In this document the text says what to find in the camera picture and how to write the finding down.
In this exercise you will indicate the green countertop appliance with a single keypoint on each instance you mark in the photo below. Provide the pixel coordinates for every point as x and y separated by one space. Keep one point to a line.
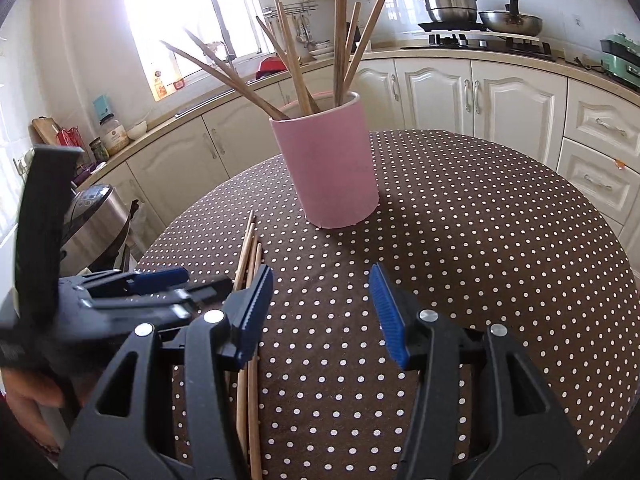
622 60

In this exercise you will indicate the glass jar beige lid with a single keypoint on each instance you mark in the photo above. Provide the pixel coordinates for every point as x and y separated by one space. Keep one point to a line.
114 135

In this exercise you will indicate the white wall socket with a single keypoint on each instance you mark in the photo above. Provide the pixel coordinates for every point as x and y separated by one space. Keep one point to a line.
20 165

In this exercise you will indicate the orange label bottle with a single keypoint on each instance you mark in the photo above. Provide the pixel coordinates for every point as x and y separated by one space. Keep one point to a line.
160 86

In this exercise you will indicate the teal box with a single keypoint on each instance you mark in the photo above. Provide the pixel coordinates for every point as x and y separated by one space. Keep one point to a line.
102 107

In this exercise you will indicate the pile of chopsticks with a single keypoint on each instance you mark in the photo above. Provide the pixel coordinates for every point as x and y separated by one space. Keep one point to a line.
248 410

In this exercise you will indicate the small dark jar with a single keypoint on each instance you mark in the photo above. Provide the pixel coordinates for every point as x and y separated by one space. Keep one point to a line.
98 150

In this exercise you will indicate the wooden cutting board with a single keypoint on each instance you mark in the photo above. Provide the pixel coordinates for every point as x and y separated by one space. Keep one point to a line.
46 131

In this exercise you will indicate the silver rice cooker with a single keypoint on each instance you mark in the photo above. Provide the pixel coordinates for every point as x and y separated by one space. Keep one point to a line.
95 220

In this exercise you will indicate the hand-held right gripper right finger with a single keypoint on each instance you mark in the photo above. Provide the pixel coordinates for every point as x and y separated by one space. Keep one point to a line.
387 310

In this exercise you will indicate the white bowl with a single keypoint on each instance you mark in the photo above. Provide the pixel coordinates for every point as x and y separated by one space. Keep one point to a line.
136 131

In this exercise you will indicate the cream lower kitchen cabinets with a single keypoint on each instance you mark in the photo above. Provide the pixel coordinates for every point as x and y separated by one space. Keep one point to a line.
500 95

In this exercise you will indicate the hanging metal ladles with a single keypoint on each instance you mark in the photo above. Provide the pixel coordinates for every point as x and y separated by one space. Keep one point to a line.
305 32

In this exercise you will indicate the pink cylindrical cup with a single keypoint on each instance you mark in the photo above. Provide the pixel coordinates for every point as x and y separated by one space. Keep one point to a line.
325 170

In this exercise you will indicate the bright kitchen window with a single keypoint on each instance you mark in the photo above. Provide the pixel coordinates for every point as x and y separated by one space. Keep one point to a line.
175 10

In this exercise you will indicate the red bag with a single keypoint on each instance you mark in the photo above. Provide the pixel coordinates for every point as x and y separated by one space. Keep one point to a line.
67 139

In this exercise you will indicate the wall utensil rail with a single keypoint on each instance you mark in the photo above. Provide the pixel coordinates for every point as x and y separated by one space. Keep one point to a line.
300 8

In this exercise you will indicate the stack of white dishes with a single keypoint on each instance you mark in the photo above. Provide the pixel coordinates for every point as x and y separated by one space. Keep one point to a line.
321 52

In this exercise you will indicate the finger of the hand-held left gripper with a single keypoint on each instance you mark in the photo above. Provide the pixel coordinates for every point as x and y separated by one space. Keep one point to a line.
200 296
155 277

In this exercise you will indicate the bunch of chopsticks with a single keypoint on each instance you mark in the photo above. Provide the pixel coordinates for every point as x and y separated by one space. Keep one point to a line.
340 35

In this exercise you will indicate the black gas stove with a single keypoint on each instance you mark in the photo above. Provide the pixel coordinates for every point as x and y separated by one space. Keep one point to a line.
480 42

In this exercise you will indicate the beige kitchen countertop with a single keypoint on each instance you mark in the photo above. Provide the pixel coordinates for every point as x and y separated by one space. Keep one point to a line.
575 72

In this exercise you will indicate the person's left hand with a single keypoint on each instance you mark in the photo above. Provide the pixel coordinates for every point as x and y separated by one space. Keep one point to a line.
35 387

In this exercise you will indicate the small red container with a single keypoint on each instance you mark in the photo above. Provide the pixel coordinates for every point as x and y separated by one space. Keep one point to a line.
177 84

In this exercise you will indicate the metal kitchen faucet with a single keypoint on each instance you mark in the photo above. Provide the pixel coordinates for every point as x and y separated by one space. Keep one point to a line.
227 50

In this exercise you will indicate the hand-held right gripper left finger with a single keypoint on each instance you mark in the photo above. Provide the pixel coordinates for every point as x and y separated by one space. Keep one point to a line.
252 310

